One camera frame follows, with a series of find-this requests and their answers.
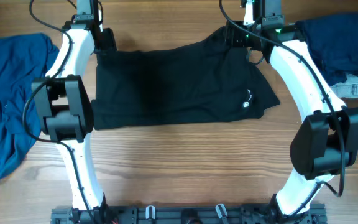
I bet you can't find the black t-shirt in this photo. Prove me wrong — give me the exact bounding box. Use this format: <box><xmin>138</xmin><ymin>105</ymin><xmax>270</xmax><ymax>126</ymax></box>
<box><xmin>91</xmin><ymin>27</ymin><xmax>280</xmax><ymax>130</ymax></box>

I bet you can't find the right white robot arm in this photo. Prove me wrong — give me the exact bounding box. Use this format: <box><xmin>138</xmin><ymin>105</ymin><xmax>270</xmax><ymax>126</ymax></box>
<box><xmin>225</xmin><ymin>21</ymin><xmax>358</xmax><ymax>223</ymax></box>

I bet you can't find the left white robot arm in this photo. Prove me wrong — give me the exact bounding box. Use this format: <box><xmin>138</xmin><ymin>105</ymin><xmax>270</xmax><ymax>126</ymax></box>
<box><xmin>32</xmin><ymin>21</ymin><xmax>115</xmax><ymax>223</ymax></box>

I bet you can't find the teal blue shirt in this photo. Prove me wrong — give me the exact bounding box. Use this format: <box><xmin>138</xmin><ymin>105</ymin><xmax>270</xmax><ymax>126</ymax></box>
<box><xmin>0</xmin><ymin>33</ymin><xmax>59</xmax><ymax>180</ymax></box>

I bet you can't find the navy blue folded garment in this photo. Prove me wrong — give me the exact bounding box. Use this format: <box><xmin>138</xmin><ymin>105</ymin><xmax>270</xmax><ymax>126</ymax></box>
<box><xmin>295</xmin><ymin>12</ymin><xmax>358</xmax><ymax>86</ymax></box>

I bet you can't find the grey folded garment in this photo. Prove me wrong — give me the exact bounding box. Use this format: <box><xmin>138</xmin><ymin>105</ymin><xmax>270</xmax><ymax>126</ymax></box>
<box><xmin>331</xmin><ymin>73</ymin><xmax>358</xmax><ymax>99</ymax></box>

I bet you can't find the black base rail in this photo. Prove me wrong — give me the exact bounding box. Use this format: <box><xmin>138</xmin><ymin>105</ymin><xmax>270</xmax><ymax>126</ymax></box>
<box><xmin>50</xmin><ymin>203</ymin><xmax>328</xmax><ymax>224</ymax></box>

